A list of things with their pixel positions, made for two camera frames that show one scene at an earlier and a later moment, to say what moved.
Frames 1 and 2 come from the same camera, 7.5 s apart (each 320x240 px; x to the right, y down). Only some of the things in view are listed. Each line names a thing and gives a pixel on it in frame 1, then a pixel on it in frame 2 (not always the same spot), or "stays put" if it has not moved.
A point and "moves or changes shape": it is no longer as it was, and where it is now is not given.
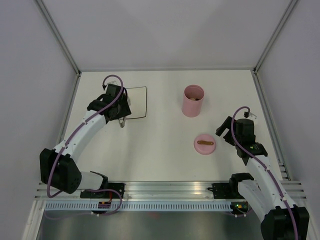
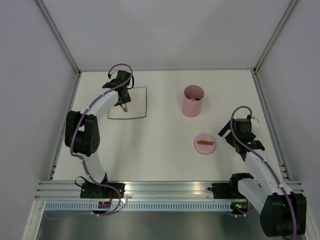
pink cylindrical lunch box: [193, 96] stays put
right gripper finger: [228, 137] stays put
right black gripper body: [238, 137] stays put
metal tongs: [122, 122] moves or changes shape
